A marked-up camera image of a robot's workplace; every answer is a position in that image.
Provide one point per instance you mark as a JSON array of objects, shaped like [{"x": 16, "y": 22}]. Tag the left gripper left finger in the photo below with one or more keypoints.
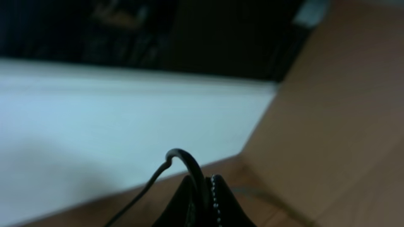
[{"x": 183, "y": 209}]

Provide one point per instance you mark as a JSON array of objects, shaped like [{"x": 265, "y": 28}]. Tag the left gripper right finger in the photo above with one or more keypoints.
[{"x": 226, "y": 211}]

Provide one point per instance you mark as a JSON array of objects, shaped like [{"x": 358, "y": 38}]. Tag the cardboard side panel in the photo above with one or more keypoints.
[{"x": 330, "y": 144}]

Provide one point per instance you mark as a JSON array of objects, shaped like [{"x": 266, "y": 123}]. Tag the white back board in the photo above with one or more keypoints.
[{"x": 71, "y": 134}]

